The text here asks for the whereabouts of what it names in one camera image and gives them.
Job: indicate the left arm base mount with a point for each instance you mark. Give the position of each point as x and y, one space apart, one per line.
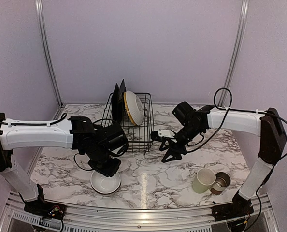
45 208

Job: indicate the white ceramic bowl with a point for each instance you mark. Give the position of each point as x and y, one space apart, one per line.
105 185

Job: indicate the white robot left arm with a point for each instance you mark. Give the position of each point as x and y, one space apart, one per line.
103 146

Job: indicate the black wire dish rack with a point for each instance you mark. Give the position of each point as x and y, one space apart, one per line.
139 136

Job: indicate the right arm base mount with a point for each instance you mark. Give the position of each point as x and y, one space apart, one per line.
237 208

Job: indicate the aluminium frame rail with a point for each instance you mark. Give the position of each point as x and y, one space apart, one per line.
79 218

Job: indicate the brown grey metal-lined cup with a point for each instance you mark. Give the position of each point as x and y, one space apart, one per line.
222 181

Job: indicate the light green mug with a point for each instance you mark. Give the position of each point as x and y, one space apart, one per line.
203 180

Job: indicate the black square floral plate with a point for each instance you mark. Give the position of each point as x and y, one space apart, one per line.
114 103

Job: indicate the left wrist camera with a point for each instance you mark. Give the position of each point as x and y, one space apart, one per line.
115 139

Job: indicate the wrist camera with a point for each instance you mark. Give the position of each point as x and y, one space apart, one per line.
115 139
160 134

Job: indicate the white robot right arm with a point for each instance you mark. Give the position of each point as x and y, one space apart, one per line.
264 124

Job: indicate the round brown rim floral plate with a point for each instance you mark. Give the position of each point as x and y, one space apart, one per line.
135 107

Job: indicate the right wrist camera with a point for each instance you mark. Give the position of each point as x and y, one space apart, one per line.
160 134

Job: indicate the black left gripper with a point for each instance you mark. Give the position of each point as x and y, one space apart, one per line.
110 171

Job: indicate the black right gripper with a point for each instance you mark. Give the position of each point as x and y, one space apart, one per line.
175 152

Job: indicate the white square floral plate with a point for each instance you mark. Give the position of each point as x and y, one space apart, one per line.
121 103

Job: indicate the yellow polka dot plate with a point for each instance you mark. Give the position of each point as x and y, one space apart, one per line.
127 109

